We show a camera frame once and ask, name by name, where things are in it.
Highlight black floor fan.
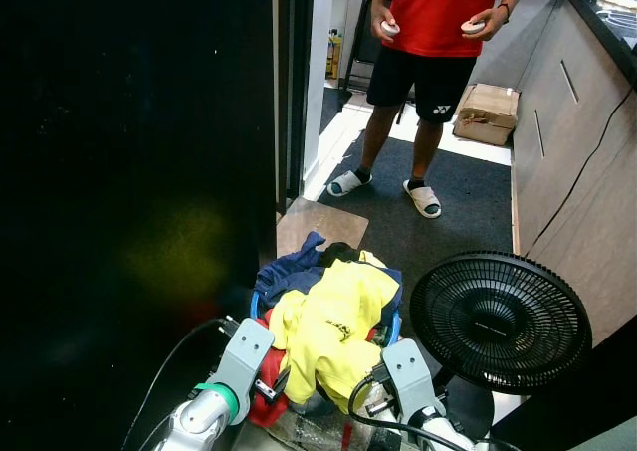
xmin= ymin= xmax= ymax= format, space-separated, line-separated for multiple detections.
xmin=410 ymin=252 xmax=593 ymax=442

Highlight dark grey floor mat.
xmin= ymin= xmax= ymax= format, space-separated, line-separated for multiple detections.
xmin=318 ymin=132 xmax=514 ymax=313

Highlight wooden counter cabinet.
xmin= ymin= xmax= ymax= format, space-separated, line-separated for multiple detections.
xmin=468 ymin=0 xmax=637 ymax=347

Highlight dark blue garment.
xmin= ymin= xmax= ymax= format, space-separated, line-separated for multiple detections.
xmin=257 ymin=232 xmax=404 ymax=323

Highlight clear plastic bag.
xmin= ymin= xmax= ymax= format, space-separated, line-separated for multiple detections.
xmin=269 ymin=401 xmax=389 ymax=451

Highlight brown wooden board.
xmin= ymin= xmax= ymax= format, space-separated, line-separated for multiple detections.
xmin=276 ymin=197 xmax=370 ymax=260

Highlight thin black counter cable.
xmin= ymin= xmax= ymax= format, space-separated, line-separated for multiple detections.
xmin=518 ymin=83 xmax=636 ymax=258

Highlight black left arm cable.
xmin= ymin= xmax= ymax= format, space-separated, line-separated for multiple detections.
xmin=119 ymin=317 xmax=240 ymax=451

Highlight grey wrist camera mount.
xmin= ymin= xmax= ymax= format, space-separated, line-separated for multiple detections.
xmin=381 ymin=338 xmax=439 ymax=422
xmin=206 ymin=317 xmax=276 ymax=397

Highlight yellow mesh sports shirt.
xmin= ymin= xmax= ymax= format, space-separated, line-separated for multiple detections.
xmin=267 ymin=252 xmax=401 ymax=414

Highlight yellow bottle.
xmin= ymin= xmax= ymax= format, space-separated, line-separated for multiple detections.
xmin=326 ymin=30 xmax=344 ymax=82

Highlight brown cardboard box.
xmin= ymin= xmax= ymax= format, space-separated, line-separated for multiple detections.
xmin=453 ymin=83 xmax=521 ymax=147

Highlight black glossy panel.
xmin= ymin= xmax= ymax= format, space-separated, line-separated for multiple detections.
xmin=0 ymin=0 xmax=278 ymax=451

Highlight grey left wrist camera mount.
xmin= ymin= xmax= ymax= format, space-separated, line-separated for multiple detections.
xmin=206 ymin=317 xmax=276 ymax=397

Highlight person in red shirt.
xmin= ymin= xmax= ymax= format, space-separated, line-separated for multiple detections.
xmin=326 ymin=0 xmax=538 ymax=220

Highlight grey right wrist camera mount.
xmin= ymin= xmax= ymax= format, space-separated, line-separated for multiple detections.
xmin=381 ymin=338 xmax=439 ymax=422

